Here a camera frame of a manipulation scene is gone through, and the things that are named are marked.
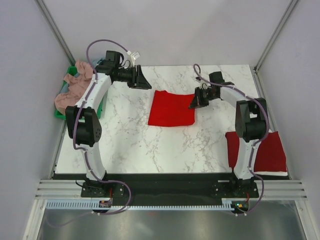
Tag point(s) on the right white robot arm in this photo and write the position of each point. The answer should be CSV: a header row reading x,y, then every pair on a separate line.
x,y
251,118

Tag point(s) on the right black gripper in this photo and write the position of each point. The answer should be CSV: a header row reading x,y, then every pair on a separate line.
x,y
197,102

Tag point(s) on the pink t shirt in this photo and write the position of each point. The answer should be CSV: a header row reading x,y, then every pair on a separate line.
x,y
76,82

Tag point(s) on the aluminium frame rail front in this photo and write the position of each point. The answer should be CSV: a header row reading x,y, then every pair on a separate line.
x,y
267,190

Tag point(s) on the folded dark red t shirt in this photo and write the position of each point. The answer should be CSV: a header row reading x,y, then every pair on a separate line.
x,y
270,158

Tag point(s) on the green plastic bin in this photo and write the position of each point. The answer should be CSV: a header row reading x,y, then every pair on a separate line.
x,y
99,110

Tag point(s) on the aluminium corner post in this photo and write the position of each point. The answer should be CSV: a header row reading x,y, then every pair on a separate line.
x,y
276,33
55,30

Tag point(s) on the bright red t shirt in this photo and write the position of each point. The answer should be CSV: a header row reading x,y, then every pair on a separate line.
x,y
171,110

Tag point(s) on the white slotted cable duct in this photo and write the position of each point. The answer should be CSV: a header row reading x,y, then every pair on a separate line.
x,y
97,204

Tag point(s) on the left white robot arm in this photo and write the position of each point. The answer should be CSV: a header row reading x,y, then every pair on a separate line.
x,y
83,124

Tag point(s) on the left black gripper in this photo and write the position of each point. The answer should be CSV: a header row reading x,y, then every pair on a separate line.
x,y
138,80

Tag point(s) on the left aluminium corner post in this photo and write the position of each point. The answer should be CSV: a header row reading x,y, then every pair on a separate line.
x,y
55,30

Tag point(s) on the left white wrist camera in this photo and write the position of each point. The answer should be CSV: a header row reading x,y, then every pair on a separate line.
x,y
133,55

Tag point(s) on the right aluminium corner post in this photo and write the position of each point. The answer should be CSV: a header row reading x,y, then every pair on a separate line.
x,y
276,33

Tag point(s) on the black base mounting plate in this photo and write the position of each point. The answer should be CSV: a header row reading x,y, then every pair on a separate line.
x,y
129,198

